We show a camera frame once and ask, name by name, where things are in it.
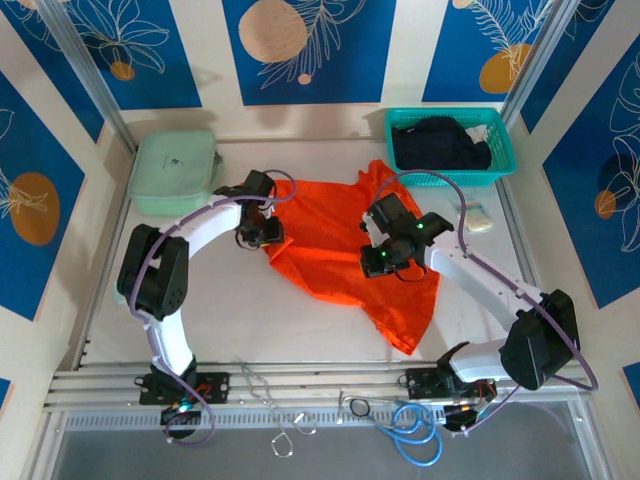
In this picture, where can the orange t-shirt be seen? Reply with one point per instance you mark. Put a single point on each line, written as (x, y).
(325, 250)

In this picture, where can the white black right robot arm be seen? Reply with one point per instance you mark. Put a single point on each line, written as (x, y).
(475, 280)

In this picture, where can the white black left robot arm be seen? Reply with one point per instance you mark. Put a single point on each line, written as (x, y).
(210, 222)

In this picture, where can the plastic bag with beige contents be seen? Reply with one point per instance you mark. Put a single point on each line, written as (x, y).
(477, 222)

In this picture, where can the mint green storage case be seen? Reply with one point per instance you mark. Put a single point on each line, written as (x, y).
(170, 170)

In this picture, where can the dark navy t-shirt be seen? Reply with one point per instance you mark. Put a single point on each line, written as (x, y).
(435, 145)

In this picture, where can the white crumpled cloth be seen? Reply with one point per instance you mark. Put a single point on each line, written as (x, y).
(477, 132)

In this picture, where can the teal plastic basket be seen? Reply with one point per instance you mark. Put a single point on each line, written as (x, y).
(502, 150)

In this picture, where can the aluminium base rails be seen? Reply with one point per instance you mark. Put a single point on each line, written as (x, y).
(310, 385)

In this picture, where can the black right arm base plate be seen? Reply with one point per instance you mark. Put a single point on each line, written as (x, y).
(417, 382)

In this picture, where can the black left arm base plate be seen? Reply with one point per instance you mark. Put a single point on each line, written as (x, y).
(220, 387)

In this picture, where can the aluminium frame post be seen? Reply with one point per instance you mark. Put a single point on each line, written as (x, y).
(540, 60)
(90, 75)

